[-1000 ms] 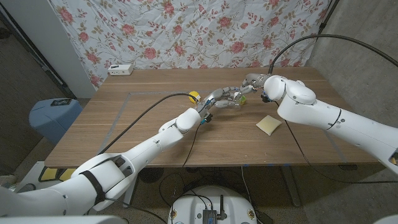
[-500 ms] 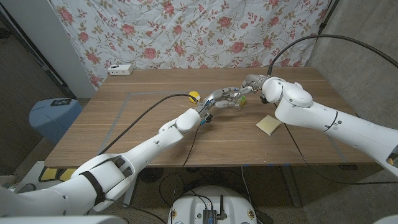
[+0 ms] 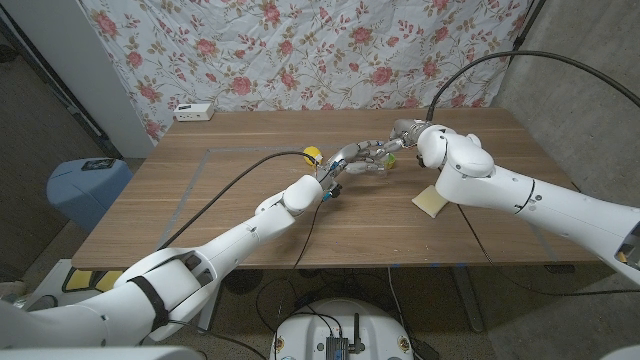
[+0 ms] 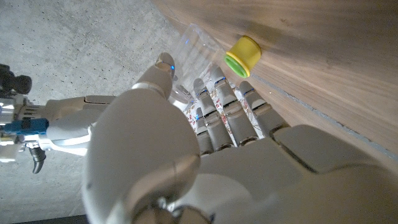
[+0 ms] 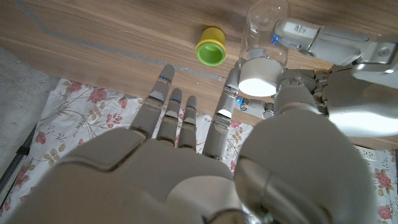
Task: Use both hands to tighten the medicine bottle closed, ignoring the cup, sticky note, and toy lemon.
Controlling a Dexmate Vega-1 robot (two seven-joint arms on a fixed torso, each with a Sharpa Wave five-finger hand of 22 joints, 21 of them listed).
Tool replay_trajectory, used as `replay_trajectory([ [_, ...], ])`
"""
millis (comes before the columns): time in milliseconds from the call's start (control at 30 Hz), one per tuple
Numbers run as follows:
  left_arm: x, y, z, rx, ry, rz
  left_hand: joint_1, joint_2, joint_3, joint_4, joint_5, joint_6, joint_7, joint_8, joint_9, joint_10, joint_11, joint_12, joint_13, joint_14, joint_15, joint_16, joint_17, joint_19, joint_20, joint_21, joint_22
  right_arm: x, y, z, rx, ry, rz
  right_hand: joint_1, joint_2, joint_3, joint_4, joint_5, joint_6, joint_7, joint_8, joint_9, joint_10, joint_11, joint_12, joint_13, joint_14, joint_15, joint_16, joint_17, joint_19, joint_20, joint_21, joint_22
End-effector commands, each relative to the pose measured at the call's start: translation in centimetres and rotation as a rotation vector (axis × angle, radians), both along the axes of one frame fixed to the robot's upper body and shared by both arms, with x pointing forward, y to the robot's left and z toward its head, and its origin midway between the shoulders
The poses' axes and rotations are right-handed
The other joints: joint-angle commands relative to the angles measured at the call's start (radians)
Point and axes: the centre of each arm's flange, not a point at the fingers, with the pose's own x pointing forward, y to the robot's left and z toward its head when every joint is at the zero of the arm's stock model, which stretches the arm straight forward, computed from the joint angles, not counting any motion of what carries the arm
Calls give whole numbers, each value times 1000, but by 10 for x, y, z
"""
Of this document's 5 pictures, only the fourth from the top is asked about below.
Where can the small green yellow cup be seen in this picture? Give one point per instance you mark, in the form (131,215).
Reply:
(244,54)

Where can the clear medicine bottle white cap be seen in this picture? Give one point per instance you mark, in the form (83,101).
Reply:
(196,53)

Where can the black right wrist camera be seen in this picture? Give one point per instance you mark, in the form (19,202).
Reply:
(14,82)

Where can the floral print backdrop cloth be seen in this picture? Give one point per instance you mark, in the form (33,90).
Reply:
(189,110)

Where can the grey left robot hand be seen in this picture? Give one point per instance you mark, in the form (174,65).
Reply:
(264,180)

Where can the grey perforated metal panel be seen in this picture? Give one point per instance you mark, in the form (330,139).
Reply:
(53,220)

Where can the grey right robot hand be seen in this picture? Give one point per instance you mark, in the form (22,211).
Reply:
(71,127)

